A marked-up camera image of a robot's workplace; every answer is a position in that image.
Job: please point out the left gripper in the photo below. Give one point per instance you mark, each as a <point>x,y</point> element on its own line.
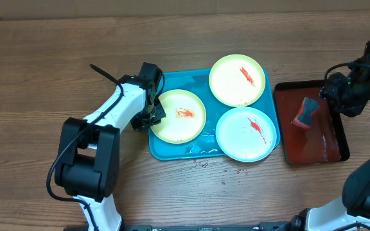
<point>139,123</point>

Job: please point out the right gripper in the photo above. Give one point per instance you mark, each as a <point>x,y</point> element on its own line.
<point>333,90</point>

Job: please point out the yellow-green plate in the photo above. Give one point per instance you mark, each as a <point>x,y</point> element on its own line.
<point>237,80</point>
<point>185,117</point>

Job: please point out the red black sponge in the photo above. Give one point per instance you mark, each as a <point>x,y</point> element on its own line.
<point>308,107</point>

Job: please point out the yellow-green plate top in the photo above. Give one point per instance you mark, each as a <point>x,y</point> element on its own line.
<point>237,80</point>

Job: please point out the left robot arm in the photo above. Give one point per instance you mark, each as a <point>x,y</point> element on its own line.
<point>86,168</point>

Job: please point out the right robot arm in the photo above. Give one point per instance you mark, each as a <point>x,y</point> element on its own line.
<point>351,211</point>

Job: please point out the black red-lined tray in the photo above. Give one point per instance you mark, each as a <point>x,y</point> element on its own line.
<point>325,139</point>

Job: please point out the teal plastic tray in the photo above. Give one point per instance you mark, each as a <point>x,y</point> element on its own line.
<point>205,144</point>

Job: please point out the light blue plate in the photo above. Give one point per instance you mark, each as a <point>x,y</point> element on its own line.
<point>246,134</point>

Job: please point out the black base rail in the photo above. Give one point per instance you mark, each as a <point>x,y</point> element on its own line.
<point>263,226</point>

